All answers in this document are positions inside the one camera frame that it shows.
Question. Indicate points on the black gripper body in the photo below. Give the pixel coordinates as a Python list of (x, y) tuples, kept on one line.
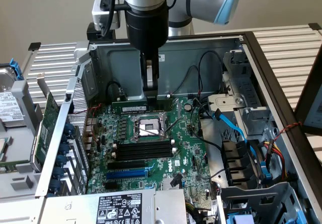
[(147, 30)]

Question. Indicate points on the green RAM stick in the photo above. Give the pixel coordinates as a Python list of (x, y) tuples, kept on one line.
[(15, 166), (130, 107)]

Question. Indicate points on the open metal PC case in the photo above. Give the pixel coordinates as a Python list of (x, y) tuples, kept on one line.
[(181, 55)]

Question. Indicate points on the metal socket cover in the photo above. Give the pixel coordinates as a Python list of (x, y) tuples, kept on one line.
[(177, 108)]

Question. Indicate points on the round coin battery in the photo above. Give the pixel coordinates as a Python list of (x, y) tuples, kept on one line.
[(188, 106)]

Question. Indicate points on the black box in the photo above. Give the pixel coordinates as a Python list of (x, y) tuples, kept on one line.
[(93, 34)]

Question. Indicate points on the metal locking lever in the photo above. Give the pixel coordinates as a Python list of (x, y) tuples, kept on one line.
[(173, 126)]

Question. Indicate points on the CPU socket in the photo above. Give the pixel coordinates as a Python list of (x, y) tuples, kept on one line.
[(148, 129)]

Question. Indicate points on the silver disk bay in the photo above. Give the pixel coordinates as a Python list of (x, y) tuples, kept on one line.
[(226, 100)]

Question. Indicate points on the green Dell motherboard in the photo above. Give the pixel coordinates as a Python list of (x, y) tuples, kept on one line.
[(186, 143)]

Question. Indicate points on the long black expansion slot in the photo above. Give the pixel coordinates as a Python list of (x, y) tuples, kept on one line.
[(125, 165)]

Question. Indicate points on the blue expansion slot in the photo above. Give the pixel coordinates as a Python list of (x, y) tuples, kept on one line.
[(125, 175)]

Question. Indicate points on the green graphics card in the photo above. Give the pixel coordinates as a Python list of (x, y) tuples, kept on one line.
[(47, 123)]

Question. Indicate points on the black table end cap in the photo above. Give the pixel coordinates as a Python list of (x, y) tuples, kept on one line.
[(315, 26), (34, 46)]

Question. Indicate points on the silver chipset heatsink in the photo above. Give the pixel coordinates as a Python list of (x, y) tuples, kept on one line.
[(167, 183)]

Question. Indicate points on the short black expansion slot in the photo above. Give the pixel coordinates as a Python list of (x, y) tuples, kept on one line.
[(110, 186)]

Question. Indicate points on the black case fan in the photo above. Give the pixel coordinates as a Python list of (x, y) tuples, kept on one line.
[(236, 163)]

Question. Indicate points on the silver power supply unit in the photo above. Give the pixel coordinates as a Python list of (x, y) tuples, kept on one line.
[(166, 206)]

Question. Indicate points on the silver hard disk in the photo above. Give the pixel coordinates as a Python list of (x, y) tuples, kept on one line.
[(10, 104)]

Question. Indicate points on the blue plastic plug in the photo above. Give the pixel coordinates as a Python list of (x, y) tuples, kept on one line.
[(266, 173)]

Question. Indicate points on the grey drive cage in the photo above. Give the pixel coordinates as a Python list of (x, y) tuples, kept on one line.
[(251, 196)]

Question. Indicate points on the silver CPU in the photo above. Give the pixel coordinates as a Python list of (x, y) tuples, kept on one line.
[(5, 148)]

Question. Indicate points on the blue plastic block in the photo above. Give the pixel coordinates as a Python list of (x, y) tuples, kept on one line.
[(240, 219)]

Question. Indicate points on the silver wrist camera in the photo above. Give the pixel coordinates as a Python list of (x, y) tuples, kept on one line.
[(99, 15)]

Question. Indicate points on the blue disk bracket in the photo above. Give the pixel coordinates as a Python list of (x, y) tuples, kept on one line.
[(17, 70)]

